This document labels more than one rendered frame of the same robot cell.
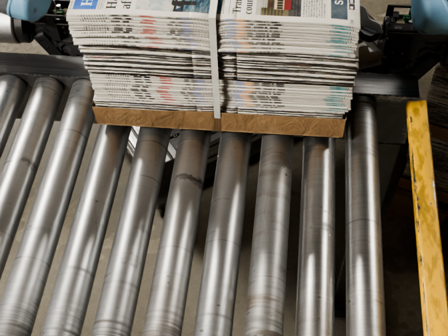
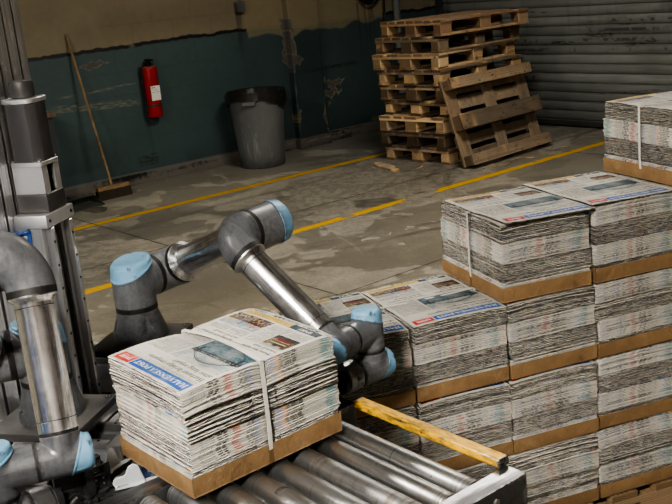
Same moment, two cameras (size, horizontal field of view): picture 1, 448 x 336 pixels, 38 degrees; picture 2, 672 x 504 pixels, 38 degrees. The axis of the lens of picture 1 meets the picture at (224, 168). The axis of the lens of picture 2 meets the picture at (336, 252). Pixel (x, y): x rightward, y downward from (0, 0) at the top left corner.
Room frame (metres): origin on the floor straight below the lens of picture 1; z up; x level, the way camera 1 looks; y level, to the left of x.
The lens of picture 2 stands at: (-0.72, 1.18, 1.74)
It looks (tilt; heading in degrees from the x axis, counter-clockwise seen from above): 16 degrees down; 314
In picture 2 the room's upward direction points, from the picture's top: 5 degrees counter-clockwise
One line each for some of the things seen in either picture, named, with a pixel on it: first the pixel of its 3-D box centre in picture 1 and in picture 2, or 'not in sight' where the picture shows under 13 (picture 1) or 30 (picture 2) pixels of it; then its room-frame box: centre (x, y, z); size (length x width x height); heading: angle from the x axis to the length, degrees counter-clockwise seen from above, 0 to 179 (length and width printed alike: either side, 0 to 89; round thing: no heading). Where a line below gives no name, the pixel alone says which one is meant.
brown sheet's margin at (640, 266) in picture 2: not in sight; (598, 252); (0.66, -1.43, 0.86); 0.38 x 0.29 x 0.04; 153
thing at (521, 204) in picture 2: not in sight; (515, 203); (0.78, -1.16, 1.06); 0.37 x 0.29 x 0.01; 152
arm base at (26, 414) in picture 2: not in sight; (49, 393); (1.24, 0.13, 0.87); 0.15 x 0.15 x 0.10
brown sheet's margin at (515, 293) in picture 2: not in sight; (513, 270); (0.80, -1.17, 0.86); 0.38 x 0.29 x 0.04; 152
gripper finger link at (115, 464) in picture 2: not in sight; (113, 461); (0.93, 0.18, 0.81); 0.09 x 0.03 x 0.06; 108
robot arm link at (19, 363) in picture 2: not in sight; (37, 347); (1.25, 0.14, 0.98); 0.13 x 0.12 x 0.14; 63
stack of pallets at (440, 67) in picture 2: not in sight; (453, 84); (4.88, -6.58, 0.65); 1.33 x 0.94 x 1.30; 86
